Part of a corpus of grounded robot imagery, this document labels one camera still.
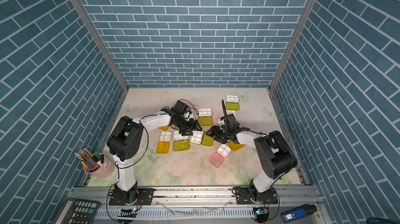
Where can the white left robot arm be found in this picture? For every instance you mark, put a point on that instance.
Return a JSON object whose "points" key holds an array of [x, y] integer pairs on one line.
{"points": [[125, 140]]}

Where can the pink pillbox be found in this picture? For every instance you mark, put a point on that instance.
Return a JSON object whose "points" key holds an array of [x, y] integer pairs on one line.
{"points": [[218, 157]]}

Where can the clear pillbox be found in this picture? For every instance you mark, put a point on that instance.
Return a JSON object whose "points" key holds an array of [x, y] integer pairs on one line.
{"points": [[232, 112]]}

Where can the small orange pillbox front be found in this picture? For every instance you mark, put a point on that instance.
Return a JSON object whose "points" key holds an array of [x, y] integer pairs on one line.
{"points": [[164, 142]]}

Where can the orange pillbox back left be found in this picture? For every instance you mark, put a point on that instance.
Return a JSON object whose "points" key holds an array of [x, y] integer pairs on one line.
{"points": [[165, 128]]}

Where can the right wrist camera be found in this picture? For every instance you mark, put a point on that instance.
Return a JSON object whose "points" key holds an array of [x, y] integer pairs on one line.
{"points": [[230, 121]]}

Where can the blue handheld device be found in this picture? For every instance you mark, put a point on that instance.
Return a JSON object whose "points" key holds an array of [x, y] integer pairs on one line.
{"points": [[298, 213]]}

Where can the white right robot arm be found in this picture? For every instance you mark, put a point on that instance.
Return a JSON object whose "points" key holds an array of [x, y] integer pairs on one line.
{"points": [[275, 156]]}

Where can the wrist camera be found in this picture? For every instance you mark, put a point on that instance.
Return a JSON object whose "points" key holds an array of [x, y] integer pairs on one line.
{"points": [[230, 121], [182, 109]]}

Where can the pink pencil cup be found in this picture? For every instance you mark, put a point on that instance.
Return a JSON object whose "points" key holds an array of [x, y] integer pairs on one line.
{"points": [[96, 164]]}

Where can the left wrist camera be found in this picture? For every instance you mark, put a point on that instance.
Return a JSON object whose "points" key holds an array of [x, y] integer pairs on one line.
{"points": [[182, 109]]}

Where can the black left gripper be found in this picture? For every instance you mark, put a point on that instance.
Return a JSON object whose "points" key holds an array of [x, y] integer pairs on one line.
{"points": [[191, 127]]}

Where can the orange pillbox right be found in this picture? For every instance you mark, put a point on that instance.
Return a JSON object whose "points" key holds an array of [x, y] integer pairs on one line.
{"points": [[234, 146]]}

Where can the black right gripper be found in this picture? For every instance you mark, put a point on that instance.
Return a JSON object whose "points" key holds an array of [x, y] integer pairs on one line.
{"points": [[216, 130]]}

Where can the green pillbox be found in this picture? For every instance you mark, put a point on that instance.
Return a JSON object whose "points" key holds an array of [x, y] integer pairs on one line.
{"points": [[205, 117], [232, 102], [198, 137], [181, 142]]}

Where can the black calculator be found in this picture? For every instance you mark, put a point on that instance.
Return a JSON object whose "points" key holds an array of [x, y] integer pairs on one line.
{"points": [[77, 211]]}

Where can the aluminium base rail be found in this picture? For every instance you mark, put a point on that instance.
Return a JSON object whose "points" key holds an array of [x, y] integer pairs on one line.
{"points": [[204, 205]]}

